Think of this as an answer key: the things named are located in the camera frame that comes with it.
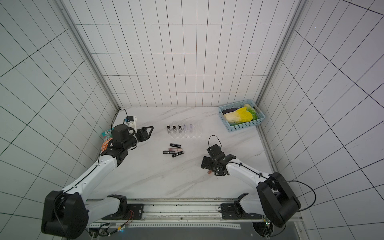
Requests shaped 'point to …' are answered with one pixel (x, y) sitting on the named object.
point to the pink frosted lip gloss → (175, 149)
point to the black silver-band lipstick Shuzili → (178, 153)
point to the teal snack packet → (108, 134)
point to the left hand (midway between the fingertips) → (149, 131)
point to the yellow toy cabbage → (242, 115)
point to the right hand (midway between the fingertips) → (203, 166)
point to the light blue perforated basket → (230, 107)
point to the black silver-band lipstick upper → (175, 145)
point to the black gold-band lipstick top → (179, 126)
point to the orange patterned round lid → (104, 145)
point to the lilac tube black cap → (190, 128)
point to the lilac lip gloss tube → (184, 128)
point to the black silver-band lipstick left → (169, 152)
